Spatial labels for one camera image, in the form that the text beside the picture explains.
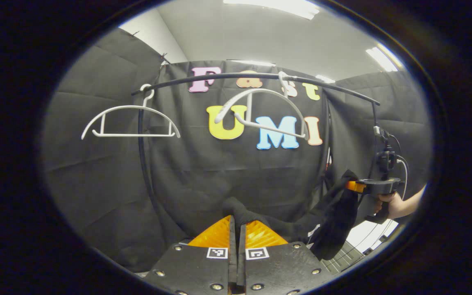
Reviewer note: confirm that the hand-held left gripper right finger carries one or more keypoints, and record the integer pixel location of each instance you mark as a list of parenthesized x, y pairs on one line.
[(281, 270)]

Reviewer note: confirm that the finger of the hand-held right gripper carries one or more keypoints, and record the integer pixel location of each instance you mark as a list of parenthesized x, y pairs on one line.
[(354, 186)]

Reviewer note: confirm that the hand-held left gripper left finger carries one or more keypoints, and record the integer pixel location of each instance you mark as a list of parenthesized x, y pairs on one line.
[(191, 270)]

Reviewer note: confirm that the black knit garment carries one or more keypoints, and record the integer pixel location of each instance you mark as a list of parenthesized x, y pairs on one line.
[(334, 221)]

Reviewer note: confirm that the white plastic hanger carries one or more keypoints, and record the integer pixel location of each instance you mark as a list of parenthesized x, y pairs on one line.
[(244, 96), (129, 108)]

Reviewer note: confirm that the black metal clothes rack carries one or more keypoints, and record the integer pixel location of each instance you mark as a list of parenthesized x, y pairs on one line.
[(203, 78)]

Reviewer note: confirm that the large ceiling light panel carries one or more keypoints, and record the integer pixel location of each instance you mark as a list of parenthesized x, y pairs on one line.
[(277, 5)]

